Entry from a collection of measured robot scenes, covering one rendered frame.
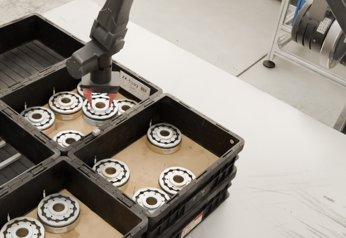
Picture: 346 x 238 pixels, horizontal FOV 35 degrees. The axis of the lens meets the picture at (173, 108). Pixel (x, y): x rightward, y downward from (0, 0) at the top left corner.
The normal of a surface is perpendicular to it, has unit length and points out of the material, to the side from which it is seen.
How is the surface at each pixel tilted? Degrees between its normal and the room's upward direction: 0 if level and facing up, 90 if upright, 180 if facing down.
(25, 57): 0
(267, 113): 0
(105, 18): 88
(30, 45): 0
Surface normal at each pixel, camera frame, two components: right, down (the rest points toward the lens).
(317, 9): -0.61, 0.43
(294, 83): 0.12, -0.77
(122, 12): 0.72, 0.62
